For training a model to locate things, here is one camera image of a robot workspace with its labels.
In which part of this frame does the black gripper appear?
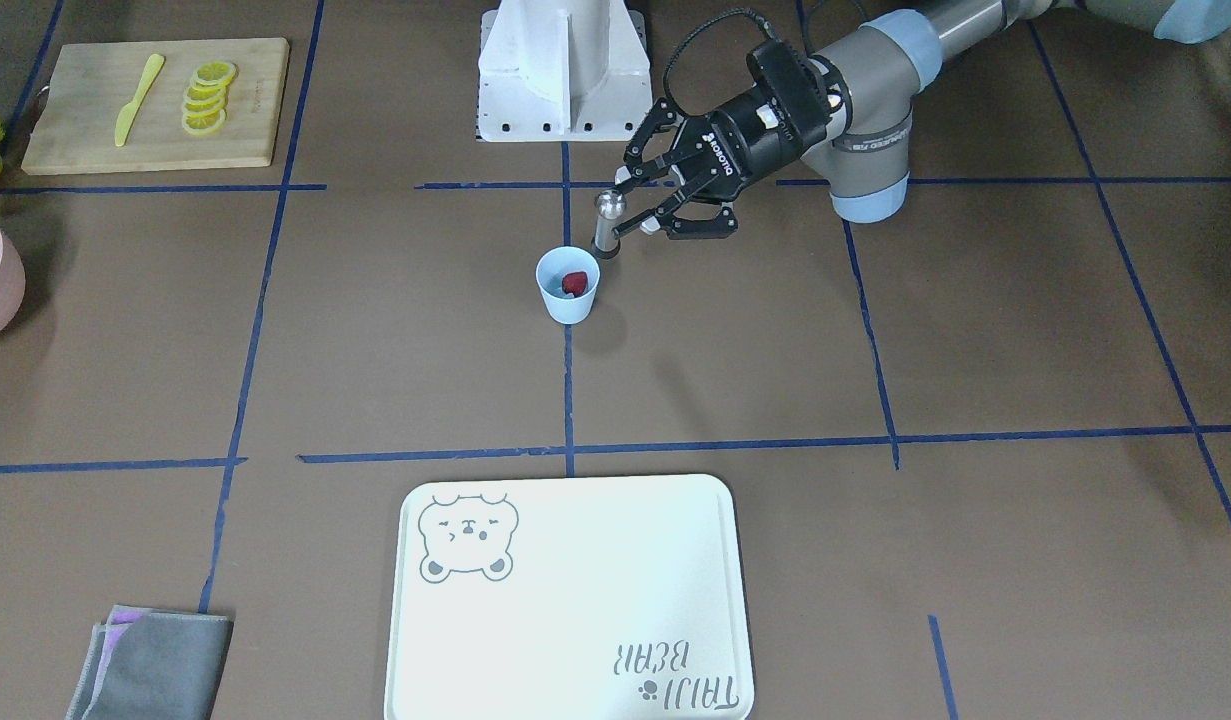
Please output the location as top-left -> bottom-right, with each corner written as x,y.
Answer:
611,39 -> 848,242

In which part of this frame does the red strawberry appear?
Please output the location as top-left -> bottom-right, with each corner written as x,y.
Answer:
559,272 -> 588,299

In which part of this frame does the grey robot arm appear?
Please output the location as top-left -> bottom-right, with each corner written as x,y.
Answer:
593,1 -> 1057,258

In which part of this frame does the light blue plastic cup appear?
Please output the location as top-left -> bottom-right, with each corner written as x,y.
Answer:
534,246 -> 601,325

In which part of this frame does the cream bear serving tray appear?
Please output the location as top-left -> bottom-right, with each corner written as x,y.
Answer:
383,474 -> 755,719

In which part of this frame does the lemon slice front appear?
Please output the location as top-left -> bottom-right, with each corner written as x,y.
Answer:
181,108 -> 228,137

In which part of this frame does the yellow plastic knife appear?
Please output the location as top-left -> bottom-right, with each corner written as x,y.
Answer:
113,53 -> 166,149

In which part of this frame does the wooden cutting board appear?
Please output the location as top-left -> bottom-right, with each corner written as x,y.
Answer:
20,37 -> 291,176

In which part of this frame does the purple folded cloth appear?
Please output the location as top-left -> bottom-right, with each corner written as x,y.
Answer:
91,606 -> 154,703

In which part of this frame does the grey folded cloth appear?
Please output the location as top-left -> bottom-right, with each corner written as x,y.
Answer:
65,609 -> 234,719

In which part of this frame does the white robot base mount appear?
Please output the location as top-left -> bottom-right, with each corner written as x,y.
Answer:
475,1 -> 652,143

